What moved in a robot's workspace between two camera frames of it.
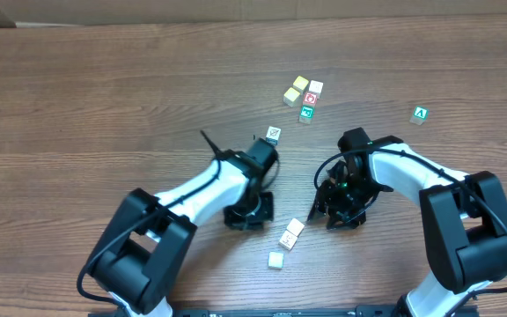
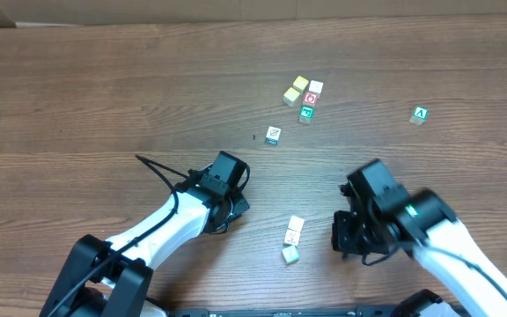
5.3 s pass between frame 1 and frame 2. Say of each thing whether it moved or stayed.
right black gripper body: moved
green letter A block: stayed
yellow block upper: stayed
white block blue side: stayed
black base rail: stayed
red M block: moved
